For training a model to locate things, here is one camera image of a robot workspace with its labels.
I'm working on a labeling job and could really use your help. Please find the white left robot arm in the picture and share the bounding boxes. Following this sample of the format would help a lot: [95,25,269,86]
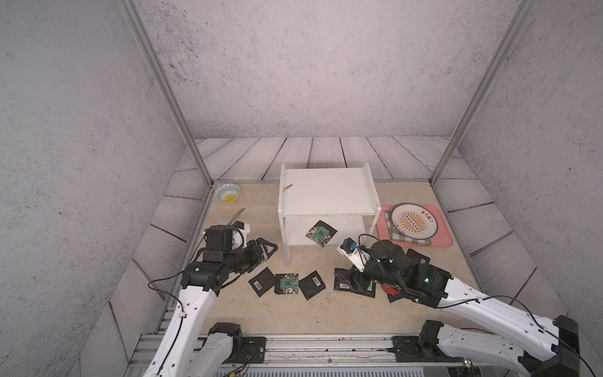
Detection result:
[144,238,278,376]

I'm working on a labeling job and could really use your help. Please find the black barcode bag shelf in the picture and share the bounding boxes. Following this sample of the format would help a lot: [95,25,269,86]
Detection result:
[248,267,276,297]

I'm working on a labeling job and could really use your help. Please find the metal frame post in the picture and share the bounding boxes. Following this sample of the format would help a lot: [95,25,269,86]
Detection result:
[429,0,536,188]
[119,0,214,186]

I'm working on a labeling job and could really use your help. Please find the green checkered cloth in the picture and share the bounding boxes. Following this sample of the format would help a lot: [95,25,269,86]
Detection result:
[385,211,432,246]

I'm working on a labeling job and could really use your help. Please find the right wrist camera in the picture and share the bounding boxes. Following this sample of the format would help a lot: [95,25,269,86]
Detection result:
[338,238,372,273]

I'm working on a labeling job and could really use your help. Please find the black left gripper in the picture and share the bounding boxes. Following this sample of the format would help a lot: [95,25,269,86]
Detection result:
[223,236,278,274]

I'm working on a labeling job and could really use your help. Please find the left metal frame post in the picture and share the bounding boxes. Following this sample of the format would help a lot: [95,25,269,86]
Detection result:
[119,0,214,186]

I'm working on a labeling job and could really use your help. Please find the red tea bag shelf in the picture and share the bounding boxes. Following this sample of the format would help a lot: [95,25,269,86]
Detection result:
[381,284,399,297]

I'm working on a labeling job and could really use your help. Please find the pink tray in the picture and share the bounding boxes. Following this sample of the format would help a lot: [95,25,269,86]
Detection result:
[376,205,453,248]

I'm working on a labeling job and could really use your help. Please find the small patterned bowl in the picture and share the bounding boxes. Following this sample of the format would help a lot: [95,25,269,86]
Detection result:
[215,183,241,204]

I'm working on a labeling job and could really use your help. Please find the right metal frame post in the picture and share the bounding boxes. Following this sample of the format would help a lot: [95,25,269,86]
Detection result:
[429,0,536,188]

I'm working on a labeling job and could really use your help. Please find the white orange pattern plate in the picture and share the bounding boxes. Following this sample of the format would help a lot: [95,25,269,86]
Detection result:
[389,203,439,240]

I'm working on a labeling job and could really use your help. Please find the black barcode tea bag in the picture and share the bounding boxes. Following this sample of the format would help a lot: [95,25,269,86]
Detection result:
[406,249,430,265]
[298,271,326,300]

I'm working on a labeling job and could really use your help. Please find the white two-tier shelf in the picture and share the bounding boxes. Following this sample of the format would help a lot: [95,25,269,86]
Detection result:
[277,163,382,265]

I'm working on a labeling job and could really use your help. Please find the black barcode tea bag top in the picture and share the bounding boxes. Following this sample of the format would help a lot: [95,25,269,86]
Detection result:
[298,271,326,300]

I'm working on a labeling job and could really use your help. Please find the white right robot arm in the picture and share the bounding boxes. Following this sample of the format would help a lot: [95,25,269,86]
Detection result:
[338,238,583,376]

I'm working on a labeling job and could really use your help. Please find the green black bag shelf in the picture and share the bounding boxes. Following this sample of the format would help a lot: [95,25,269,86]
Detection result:
[306,220,338,248]

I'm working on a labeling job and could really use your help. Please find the metal base rail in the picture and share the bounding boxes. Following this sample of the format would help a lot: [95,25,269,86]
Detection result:
[126,332,543,377]

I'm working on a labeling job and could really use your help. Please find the green label tea bag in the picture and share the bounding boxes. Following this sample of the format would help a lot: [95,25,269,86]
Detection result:
[274,273,298,295]

